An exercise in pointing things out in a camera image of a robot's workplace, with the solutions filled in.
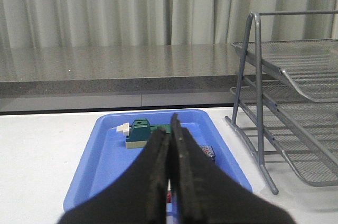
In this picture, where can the grey metal rack frame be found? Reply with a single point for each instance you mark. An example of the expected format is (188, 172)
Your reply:
(248, 93)

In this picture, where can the blue plastic tray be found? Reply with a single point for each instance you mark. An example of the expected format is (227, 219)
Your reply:
(106, 157)

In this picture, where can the middle mesh tray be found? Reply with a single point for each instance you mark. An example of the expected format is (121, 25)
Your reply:
(295, 122)

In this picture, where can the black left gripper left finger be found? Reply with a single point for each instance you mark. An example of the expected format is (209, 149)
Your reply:
(137, 196)

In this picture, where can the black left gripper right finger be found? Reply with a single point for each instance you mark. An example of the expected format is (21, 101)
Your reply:
(203, 193)

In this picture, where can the bottom mesh tray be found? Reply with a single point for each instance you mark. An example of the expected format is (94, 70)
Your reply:
(313, 161)

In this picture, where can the green and beige terminal block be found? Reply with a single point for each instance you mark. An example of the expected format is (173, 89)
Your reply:
(139, 131)

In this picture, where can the mesh tray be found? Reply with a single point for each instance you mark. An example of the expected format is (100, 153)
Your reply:
(313, 161)
(295, 122)
(308, 66)

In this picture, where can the top mesh tray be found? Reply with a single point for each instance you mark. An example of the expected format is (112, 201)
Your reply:
(308, 66)

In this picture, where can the grey stone counter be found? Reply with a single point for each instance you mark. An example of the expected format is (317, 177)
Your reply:
(117, 77)

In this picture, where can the grey curtain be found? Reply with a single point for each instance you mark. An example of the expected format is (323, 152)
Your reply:
(51, 23)

